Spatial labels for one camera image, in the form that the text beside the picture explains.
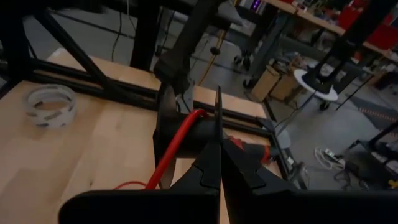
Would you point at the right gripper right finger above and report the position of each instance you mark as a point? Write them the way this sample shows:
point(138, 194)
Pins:
point(242, 174)

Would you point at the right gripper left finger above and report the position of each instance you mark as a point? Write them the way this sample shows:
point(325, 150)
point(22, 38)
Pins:
point(205, 174)

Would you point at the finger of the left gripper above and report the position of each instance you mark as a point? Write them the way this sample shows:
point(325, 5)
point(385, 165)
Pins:
point(218, 118)

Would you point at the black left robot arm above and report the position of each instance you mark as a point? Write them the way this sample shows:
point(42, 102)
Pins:
point(186, 53)

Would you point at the red black power drill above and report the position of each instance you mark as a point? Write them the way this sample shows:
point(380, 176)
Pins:
point(248, 151)

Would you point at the cardboard box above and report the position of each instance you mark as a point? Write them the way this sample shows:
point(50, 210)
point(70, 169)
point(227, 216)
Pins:
point(264, 84)

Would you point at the white power strip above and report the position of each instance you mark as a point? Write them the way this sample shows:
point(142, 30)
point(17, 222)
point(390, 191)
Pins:
point(329, 155)

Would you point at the floor lamp with round base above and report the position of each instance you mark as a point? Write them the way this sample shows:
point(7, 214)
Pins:
point(329, 93)

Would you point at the wooden top workbench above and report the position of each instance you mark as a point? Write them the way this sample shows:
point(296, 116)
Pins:
point(311, 18)

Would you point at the red storage bins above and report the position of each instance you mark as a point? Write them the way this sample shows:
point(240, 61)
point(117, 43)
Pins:
point(382, 34)

